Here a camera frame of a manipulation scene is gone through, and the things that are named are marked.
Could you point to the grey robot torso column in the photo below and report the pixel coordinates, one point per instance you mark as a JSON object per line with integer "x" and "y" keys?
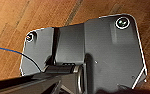
{"x": 31, "y": 83}

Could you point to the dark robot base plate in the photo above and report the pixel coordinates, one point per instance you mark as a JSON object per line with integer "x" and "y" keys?
{"x": 114, "y": 46}

